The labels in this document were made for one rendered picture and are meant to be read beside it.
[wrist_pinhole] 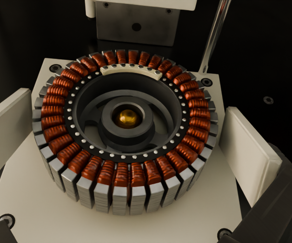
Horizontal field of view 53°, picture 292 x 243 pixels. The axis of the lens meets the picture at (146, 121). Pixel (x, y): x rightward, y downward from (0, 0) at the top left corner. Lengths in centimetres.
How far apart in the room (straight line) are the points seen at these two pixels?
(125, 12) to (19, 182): 17
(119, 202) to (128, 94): 9
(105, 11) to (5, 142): 16
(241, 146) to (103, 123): 8
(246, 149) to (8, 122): 13
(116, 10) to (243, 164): 18
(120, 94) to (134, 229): 9
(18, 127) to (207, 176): 12
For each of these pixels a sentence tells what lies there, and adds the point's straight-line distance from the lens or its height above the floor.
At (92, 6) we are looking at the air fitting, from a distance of 29.
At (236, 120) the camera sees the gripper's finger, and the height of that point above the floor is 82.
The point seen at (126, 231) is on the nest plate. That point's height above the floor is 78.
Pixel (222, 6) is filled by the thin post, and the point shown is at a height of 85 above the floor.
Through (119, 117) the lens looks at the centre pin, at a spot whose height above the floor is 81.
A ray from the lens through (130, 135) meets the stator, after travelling 17.
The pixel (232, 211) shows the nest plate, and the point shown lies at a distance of 20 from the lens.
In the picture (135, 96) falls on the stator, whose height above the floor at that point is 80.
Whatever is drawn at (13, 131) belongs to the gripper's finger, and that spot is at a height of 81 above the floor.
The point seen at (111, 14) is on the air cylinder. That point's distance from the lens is 28.
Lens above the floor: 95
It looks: 53 degrees down
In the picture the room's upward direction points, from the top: 9 degrees clockwise
